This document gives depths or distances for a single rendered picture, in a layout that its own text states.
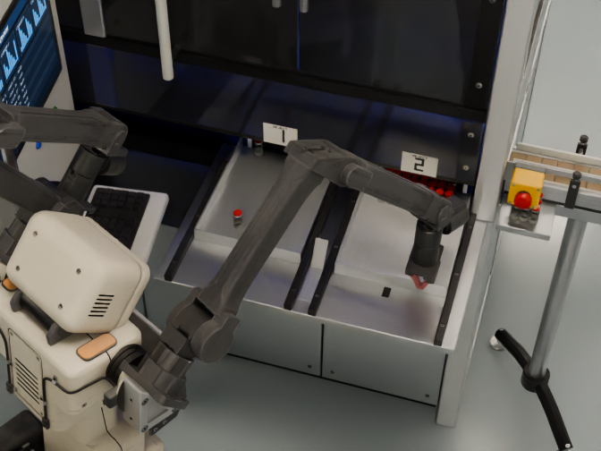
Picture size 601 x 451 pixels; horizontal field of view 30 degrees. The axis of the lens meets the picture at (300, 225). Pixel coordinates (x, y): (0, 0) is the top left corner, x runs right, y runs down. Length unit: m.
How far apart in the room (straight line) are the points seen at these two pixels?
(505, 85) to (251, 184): 0.70
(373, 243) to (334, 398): 0.90
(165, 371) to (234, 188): 0.88
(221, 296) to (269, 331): 1.30
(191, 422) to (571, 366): 1.18
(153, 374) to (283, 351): 1.37
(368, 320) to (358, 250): 0.21
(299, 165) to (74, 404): 0.58
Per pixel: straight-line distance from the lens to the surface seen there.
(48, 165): 2.68
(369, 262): 2.60
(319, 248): 2.57
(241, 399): 3.43
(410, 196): 2.23
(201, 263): 2.60
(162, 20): 2.50
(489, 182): 2.63
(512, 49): 2.39
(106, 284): 1.95
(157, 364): 1.99
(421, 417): 3.41
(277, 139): 2.70
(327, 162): 1.95
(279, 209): 1.95
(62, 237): 1.99
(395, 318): 2.50
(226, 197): 2.74
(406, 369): 3.23
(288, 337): 3.26
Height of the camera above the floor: 2.82
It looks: 46 degrees down
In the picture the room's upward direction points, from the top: 1 degrees clockwise
